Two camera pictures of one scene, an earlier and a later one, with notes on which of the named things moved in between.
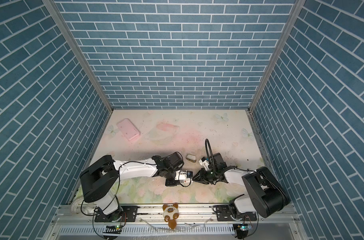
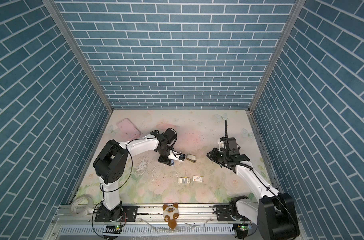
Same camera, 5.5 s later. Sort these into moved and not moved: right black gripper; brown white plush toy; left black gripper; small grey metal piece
Moved: right black gripper; left black gripper
Not moved: small grey metal piece; brown white plush toy
